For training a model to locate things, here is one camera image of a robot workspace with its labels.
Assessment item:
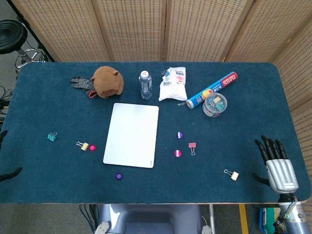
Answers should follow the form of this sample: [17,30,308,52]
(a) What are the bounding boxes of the clear plastic water bottle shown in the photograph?
[138,70,153,100]

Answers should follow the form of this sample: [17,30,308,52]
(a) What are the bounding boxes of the dark blue table cloth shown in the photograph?
[0,62,312,205]

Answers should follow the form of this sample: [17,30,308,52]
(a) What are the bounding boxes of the blue plastic crate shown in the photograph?
[258,207,278,234]

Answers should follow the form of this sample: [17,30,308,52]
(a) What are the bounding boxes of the white board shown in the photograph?
[102,102,159,169]

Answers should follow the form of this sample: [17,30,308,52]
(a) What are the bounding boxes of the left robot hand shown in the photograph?
[0,130,23,182]

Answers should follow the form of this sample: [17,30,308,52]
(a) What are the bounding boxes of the cables under table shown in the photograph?
[79,204,99,232]

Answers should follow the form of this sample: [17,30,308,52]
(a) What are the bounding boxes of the grey knit work glove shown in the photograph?
[70,77,97,98]

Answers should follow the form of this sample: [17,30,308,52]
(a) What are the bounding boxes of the black round stool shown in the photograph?
[0,19,49,74]

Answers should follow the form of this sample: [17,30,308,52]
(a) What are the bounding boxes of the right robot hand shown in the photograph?
[252,135,299,195]

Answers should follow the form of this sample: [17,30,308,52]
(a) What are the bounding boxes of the white table leg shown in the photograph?
[208,204,216,234]

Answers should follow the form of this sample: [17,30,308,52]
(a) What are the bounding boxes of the clear jar of binder clips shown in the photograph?
[202,92,229,118]

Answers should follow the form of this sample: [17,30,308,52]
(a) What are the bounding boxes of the blue grey robot torso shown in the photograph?
[94,204,213,234]

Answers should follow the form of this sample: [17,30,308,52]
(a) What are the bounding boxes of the white powder bag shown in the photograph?
[158,67,188,102]

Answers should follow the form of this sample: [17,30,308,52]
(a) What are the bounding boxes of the brown capybara plush toy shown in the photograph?
[90,66,124,99]

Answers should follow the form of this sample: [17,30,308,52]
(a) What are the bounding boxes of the black floor cables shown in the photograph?
[0,85,14,127]

